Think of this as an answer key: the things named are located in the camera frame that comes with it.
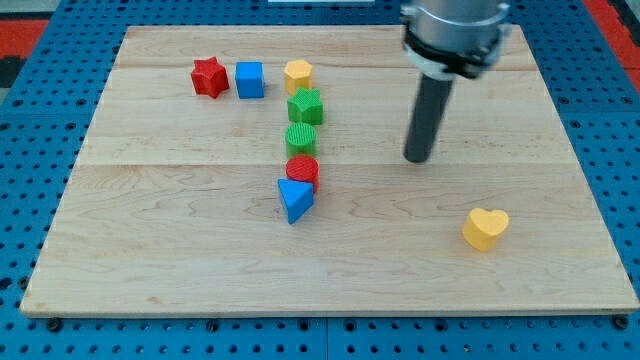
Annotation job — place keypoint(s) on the green star block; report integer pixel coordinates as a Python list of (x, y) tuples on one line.
[(306, 106)]

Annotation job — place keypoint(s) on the yellow hexagon block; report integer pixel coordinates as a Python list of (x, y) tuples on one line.
[(298, 74)]

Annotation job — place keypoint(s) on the red star block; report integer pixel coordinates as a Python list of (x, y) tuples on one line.
[(209, 77)]

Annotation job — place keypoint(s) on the red cylinder block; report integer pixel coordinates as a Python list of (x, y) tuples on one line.
[(303, 168)]

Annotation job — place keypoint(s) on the blue triangle block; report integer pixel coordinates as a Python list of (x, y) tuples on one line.
[(296, 197)]

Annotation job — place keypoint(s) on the green cylinder block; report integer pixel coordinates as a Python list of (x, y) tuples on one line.
[(300, 139)]

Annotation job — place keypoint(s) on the wooden board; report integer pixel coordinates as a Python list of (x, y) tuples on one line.
[(173, 210)]

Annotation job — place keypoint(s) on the blue cube block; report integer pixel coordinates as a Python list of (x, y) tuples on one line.
[(249, 78)]

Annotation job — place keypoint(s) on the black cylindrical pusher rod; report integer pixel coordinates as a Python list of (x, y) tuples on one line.
[(430, 104)]

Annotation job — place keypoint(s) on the yellow heart block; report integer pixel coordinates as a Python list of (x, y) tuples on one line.
[(483, 228)]

